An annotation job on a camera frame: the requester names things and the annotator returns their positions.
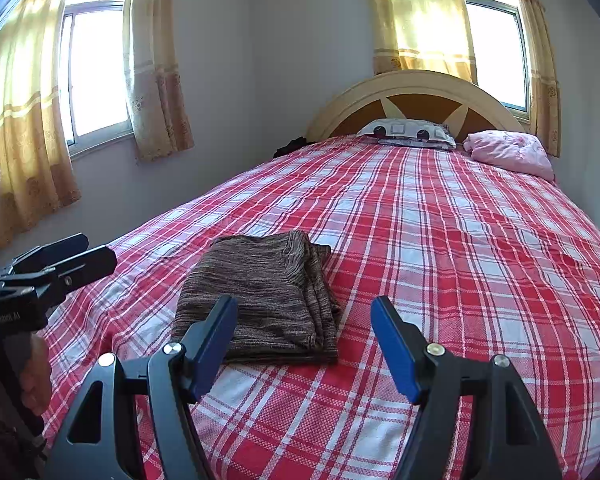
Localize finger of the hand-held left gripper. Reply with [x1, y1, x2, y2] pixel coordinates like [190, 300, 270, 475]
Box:
[2, 245, 118, 311]
[10, 232, 90, 278]

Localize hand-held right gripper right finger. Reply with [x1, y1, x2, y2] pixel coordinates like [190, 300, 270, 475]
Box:
[370, 296, 563, 480]

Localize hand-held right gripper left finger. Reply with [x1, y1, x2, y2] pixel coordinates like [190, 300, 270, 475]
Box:
[42, 294, 240, 480]

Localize brown knitted sweater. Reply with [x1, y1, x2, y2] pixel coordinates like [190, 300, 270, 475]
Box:
[170, 230, 343, 366]

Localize person's left hand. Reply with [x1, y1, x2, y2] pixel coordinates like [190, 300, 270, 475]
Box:
[17, 332, 54, 418]

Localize bed with red plaid sheet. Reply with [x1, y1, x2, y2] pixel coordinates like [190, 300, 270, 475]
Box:
[37, 135, 600, 480]

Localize yellow curtain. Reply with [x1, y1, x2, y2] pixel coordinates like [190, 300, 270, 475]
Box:
[500, 0, 562, 158]
[0, 0, 82, 248]
[122, 0, 196, 163]
[360, 0, 480, 86]

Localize dark cloth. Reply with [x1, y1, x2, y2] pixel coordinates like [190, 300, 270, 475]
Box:
[273, 136, 308, 159]

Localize white patterned pillow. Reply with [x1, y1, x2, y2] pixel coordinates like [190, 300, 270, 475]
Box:
[356, 117, 457, 151]

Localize pink pillow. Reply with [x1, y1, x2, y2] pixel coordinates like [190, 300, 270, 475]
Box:
[462, 130, 556, 182]

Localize cream wooden headboard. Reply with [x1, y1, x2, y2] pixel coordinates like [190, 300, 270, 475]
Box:
[305, 70, 526, 146]

